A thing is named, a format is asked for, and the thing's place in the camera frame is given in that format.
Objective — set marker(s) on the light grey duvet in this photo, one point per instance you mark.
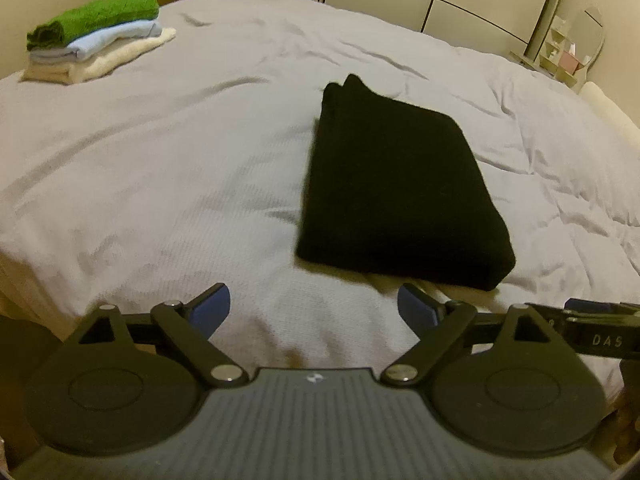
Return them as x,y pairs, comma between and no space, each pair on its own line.
150,160

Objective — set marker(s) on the person's right hand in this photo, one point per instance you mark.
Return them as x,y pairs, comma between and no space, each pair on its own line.
630,425

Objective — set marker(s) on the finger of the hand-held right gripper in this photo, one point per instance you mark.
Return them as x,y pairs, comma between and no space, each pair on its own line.
580,305
555,317

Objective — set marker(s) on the pink box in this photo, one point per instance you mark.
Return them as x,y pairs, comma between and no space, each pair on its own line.
570,61

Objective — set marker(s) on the small shelf with mirror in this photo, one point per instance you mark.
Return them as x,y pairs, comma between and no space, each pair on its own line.
552,42

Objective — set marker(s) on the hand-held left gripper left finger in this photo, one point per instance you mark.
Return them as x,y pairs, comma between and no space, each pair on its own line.
210,307

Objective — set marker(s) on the black garment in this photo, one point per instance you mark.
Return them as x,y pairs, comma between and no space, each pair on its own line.
400,185

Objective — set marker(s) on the folded cream garment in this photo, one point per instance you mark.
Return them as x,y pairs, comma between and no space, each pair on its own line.
100,64

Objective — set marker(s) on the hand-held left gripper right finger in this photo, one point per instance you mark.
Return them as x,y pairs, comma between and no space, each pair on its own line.
417,307

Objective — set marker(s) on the white wardrobe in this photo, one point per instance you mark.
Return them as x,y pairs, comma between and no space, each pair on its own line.
450,0

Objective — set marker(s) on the folded green towel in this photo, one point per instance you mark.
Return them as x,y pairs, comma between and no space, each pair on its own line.
100,15

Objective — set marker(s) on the oval standing mirror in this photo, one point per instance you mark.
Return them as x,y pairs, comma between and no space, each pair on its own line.
586,32

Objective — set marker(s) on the folded light blue garment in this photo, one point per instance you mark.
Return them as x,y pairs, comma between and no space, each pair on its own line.
110,35

